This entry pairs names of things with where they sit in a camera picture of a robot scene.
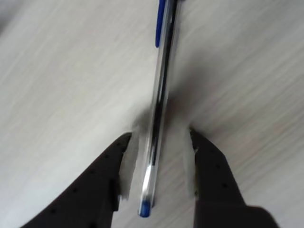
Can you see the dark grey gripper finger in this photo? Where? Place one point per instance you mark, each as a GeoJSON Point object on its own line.
{"type": "Point", "coordinates": [213, 180]}
{"type": "Point", "coordinates": [90, 185]}

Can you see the blue ballpoint pen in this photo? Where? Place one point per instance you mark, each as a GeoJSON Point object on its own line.
{"type": "Point", "coordinates": [161, 95]}

